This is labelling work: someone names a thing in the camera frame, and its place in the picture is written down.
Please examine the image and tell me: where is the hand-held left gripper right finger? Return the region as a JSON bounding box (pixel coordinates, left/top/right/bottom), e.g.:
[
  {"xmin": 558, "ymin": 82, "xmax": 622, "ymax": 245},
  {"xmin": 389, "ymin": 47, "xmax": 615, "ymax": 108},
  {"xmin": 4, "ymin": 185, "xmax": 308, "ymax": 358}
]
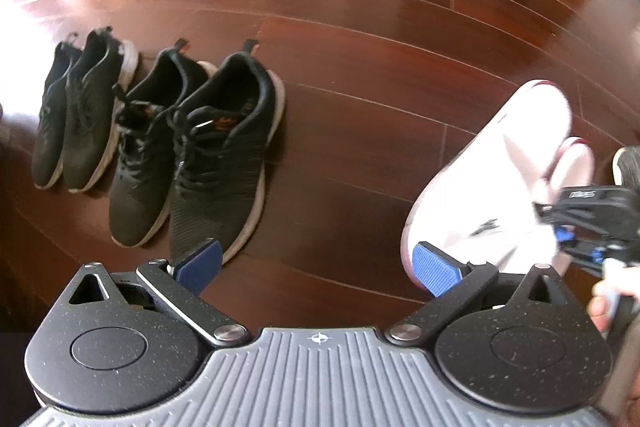
[{"xmin": 386, "ymin": 242, "xmax": 583, "ymax": 349}]

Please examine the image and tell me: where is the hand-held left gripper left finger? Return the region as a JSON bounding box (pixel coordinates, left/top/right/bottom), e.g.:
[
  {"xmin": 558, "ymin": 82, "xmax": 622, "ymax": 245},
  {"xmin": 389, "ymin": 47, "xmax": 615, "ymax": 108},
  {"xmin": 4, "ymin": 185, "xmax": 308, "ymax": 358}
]
[{"xmin": 52, "ymin": 238, "xmax": 251, "ymax": 349}]

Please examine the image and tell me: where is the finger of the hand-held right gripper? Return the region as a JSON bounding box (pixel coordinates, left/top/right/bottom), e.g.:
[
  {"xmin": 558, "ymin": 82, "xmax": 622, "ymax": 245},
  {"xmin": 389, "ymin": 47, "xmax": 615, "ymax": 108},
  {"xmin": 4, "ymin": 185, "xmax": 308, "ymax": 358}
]
[
  {"xmin": 564, "ymin": 239, "xmax": 609, "ymax": 277},
  {"xmin": 533, "ymin": 201, "xmax": 577, "ymax": 247}
]

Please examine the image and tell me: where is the white slipper maroon trim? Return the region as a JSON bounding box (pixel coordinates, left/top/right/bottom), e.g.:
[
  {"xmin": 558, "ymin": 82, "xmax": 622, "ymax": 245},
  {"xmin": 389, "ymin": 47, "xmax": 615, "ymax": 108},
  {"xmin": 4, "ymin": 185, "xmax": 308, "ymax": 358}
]
[
  {"xmin": 542, "ymin": 137, "xmax": 596, "ymax": 208},
  {"xmin": 400, "ymin": 79, "xmax": 573, "ymax": 298}
]

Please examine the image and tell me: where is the black sneaker orange label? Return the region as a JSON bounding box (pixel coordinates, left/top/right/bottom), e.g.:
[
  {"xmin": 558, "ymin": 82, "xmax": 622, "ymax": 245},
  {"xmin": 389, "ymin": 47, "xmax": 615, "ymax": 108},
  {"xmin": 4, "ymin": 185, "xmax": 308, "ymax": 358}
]
[
  {"xmin": 108, "ymin": 39, "xmax": 218, "ymax": 248},
  {"xmin": 169, "ymin": 39, "xmax": 287, "ymax": 265}
]

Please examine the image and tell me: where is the plain black knit sneaker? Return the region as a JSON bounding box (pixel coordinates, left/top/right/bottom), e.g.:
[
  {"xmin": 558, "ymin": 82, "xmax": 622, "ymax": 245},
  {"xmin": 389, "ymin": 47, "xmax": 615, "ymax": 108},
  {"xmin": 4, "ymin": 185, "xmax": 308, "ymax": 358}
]
[
  {"xmin": 62, "ymin": 27, "xmax": 138, "ymax": 194},
  {"xmin": 31, "ymin": 34, "xmax": 83, "ymax": 190}
]

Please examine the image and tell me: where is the person's right hand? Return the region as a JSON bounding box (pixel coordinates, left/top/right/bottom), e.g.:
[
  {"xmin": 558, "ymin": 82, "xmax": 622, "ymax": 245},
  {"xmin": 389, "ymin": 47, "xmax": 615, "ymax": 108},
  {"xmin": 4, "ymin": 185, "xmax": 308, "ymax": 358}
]
[{"xmin": 589, "ymin": 258, "xmax": 627, "ymax": 334}]

